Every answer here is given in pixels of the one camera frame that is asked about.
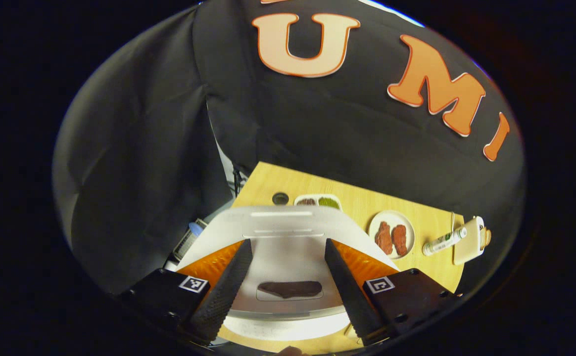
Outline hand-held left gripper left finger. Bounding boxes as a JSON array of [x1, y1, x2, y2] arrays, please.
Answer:
[[120, 239, 253, 345]]

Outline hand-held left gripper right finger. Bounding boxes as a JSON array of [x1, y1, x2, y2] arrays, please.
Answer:
[[325, 238, 462, 347]]

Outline white rice cooker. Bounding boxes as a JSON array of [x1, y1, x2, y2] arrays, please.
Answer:
[[176, 205, 400, 342]]

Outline red meat piece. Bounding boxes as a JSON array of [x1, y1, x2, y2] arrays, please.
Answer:
[[375, 221, 393, 255], [392, 224, 408, 256]]

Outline white round plate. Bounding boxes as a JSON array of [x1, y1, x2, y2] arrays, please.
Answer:
[[368, 210, 416, 260]]

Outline white divided condiment dish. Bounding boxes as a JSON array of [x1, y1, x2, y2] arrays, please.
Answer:
[[294, 194, 343, 211]]

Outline white bottle with green cap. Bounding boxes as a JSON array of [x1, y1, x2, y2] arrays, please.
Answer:
[[422, 227, 468, 256]]

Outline white toaster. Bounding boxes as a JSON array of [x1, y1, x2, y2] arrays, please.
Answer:
[[453, 216, 486, 266]]

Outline black backdrop cloth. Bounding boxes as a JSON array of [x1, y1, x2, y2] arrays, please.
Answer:
[[53, 0, 526, 297]]

